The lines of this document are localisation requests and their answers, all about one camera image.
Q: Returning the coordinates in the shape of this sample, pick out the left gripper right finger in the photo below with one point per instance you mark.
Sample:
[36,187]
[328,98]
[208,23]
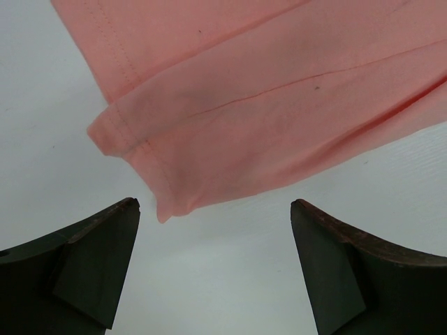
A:
[358,283]

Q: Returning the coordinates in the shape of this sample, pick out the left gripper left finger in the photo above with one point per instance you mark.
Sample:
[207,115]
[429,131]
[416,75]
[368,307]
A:
[70,281]

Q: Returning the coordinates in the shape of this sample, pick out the pink t shirt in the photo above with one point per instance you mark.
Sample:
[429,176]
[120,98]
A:
[212,101]

